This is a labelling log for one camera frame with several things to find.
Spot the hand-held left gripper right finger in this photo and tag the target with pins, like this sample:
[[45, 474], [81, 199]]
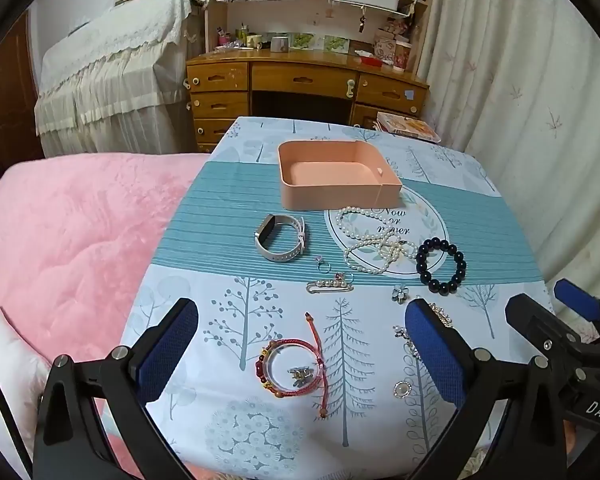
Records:
[[432, 350]]

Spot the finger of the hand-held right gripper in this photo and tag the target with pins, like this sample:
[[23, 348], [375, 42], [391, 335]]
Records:
[[577, 299], [535, 320]]

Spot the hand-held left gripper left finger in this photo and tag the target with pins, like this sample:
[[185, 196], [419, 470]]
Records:
[[172, 345]]

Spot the pink plastic box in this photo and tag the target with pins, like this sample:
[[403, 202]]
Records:
[[330, 195]]

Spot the silver dangling brooch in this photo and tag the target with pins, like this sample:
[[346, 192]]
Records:
[[405, 340]]

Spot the round pearl brooch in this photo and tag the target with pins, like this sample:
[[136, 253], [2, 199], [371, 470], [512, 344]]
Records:
[[402, 390]]

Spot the dark flower brooch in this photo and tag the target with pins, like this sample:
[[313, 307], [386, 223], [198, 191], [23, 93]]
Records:
[[400, 293]]

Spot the pearl safety pin brooch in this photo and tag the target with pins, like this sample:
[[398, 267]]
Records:
[[325, 286]]

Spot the small gold earrings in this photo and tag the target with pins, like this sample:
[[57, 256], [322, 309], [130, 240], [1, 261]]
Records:
[[300, 376]]

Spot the pink fluffy blanket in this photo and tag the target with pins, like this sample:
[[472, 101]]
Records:
[[80, 240]]

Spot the white pillow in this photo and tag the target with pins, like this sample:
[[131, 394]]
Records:
[[10, 355]]

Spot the white leaf print curtain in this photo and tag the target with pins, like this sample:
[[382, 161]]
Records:
[[520, 85]]

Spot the stack of magazines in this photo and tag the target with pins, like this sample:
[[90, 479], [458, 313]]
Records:
[[407, 127]]

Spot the lace covered piano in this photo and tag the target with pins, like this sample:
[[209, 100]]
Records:
[[110, 75]]

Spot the pink paper cup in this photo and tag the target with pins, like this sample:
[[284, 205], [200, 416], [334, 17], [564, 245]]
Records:
[[402, 56]]

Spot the brown wooden door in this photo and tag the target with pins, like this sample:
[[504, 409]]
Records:
[[7, 100]]

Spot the wooden desk with drawers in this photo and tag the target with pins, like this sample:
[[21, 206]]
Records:
[[300, 77]]

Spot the red flat box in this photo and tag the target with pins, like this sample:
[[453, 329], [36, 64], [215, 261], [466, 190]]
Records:
[[371, 60]]

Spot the floral gift box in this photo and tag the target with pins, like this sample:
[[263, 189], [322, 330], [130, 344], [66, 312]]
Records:
[[384, 46]]

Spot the grey mug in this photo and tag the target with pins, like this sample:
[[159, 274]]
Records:
[[279, 44]]

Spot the row of green picture cards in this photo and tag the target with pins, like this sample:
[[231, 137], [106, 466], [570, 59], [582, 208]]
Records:
[[305, 42]]

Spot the hanging keys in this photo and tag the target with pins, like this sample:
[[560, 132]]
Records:
[[362, 22]]

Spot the wooden desk hutch shelf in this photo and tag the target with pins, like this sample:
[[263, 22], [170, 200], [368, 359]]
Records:
[[320, 20]]

